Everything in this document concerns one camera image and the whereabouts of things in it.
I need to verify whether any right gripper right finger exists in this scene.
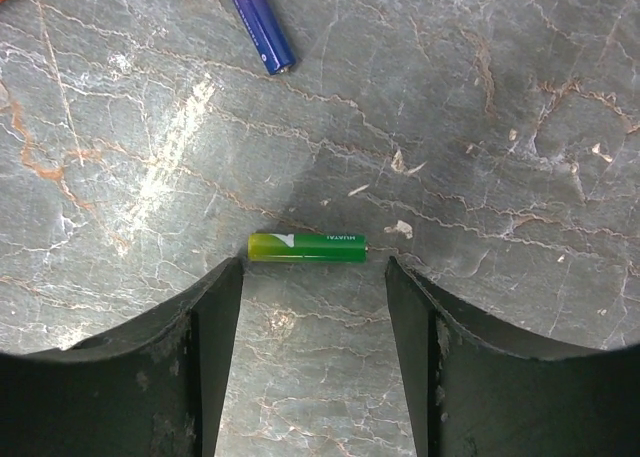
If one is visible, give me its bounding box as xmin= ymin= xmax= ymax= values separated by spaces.
xmin=385 ymin=259 xmax=639 ymax=456

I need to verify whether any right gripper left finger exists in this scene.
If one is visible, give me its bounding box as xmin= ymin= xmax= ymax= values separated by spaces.
xmin=1 ymin=258 xmax=244 ymax=456

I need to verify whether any green battery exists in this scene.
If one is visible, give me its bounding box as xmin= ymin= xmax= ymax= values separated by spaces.
xmin=247 ymin=233 xmax=368 ymax=263

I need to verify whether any purple battery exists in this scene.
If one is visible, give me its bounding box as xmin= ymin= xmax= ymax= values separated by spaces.
xmin=232 ymin=0 xmax=296 ymax=75

